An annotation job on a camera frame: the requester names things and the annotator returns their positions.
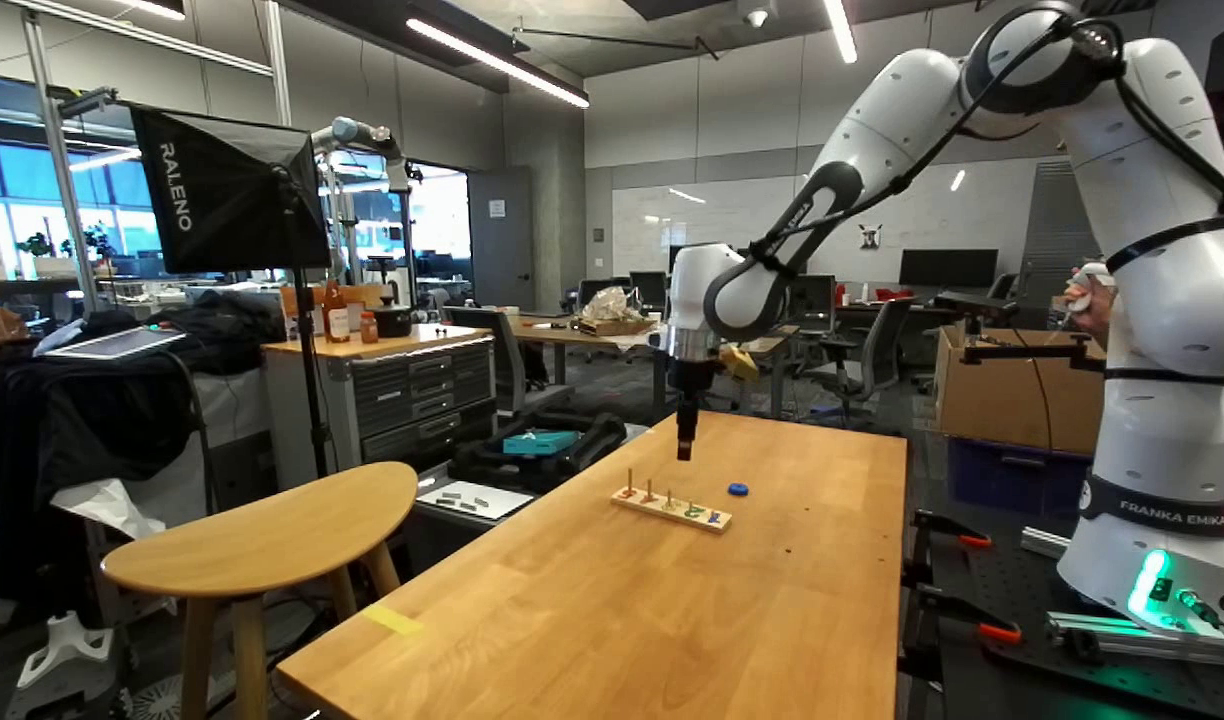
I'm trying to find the open laptop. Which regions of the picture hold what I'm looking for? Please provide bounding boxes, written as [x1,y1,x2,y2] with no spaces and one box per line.
[41,320,192,370]

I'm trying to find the white wall whiteboard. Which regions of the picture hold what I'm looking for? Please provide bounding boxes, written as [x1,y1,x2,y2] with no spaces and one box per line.
[606,156,1043,290]

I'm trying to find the black light stand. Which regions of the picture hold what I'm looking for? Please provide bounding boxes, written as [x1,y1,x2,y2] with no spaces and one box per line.
[279,163,342,481]

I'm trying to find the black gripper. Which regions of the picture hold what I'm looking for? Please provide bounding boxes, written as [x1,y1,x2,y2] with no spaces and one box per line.
[667,351,714,463]

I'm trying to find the grey drawer cabinet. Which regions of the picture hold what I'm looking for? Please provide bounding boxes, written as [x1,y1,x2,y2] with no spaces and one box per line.
[261,320,502,493]

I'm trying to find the orange bottle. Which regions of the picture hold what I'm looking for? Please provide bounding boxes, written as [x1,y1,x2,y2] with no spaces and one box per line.
[321,286,355,349]

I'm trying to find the cardboard box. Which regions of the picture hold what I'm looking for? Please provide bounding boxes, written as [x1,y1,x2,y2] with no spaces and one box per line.
[933,318,1111,463]

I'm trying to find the wooden background desk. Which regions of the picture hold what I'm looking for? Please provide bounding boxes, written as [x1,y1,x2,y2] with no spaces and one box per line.
[507,311,671,391]

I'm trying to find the black cloth cover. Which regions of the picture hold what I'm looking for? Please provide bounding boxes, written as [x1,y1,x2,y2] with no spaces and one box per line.
[0,346,203,610]

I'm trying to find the white floor bracket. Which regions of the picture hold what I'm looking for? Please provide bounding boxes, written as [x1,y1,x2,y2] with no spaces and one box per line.
[0,610,125,720]

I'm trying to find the red-handled clamp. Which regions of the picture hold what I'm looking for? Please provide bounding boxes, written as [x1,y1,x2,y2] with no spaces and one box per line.
[904,510,999,561]
[899,593,1030,661]

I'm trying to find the wooden peg stand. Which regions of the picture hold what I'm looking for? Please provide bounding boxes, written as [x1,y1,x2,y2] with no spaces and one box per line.
[607,463,737,536]

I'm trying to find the black computer monitor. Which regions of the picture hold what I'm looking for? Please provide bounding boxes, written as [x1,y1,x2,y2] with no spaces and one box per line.
[895,244,1004,297]

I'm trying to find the grey door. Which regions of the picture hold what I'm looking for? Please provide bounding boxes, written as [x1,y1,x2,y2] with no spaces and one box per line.
[470,163,539,318]

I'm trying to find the wooden stool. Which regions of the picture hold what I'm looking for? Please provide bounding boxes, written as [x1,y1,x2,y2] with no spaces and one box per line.
[95,456,426,720]

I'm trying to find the black bag with teal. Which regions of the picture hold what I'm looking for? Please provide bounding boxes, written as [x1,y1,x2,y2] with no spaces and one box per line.
[448,409,632,498]

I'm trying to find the yellow tape strip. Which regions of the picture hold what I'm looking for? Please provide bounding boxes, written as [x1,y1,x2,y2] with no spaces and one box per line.
[365,606,432,641]

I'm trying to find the black softbox light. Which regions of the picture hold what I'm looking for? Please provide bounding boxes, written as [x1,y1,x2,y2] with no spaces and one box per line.
[125,100,338,281]

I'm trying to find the blue storage bin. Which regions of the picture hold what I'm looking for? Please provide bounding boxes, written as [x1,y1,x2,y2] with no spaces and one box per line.
[946,436,1101,530]

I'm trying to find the grey office chair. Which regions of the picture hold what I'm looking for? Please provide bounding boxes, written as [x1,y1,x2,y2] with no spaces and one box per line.
[439,306,531,412]

